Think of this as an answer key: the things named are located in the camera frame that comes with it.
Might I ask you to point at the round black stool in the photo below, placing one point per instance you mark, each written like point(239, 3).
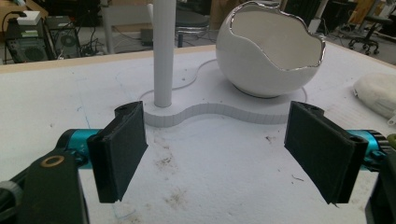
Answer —
point(191, 23)

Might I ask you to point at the white fluffy cloth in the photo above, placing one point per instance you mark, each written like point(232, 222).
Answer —
point(378, 91)

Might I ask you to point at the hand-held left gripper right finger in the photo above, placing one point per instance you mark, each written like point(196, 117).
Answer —
point(323, 149)

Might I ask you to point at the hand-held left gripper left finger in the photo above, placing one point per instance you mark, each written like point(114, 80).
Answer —
point(118, 152)

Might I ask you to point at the black computer tower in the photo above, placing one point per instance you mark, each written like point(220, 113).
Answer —
point(26, 42)

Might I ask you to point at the black office chair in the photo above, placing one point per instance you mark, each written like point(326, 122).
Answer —
point(369, 31)

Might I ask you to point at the white stand with pole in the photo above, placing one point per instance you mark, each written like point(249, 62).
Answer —
point(199, 109)

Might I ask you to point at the white eggshell-shaped ceramic bowl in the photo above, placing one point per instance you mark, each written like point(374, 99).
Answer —
point(264, 53)

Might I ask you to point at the white table frame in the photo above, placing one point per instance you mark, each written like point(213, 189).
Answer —
point(124, 21)

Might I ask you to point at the white box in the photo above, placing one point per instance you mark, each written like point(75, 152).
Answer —
point(28, 17)

